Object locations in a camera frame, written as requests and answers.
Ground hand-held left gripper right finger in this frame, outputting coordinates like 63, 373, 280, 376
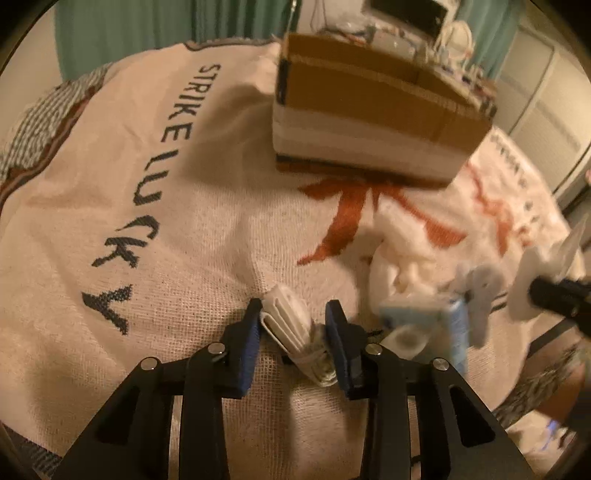
324, 299, 534, 480

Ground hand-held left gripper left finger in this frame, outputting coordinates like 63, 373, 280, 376
53, 298, 265, 480

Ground white socks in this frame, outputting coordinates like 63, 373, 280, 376
261, 284, 340, 387

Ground light blue soft packet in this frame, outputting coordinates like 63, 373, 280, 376
378, 295, 472, 374

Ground white fluffy cloth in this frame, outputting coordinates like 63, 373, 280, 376
367, 217, 467, 315

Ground cardboard box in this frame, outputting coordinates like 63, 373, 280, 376
271, 32, 498, 188

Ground person's patterned clothing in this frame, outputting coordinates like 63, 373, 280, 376
493, 345, 591, 428

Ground cream printed blanket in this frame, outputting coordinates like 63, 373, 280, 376
0, 39, 574, 480

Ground white wardrobe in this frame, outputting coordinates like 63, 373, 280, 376
499, 23, 591, 195

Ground green curtain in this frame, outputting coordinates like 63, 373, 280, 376
55, 0, 296, 83
455, 0, 523, 80

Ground dark monitor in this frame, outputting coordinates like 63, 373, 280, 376
369, 0, 459, 38

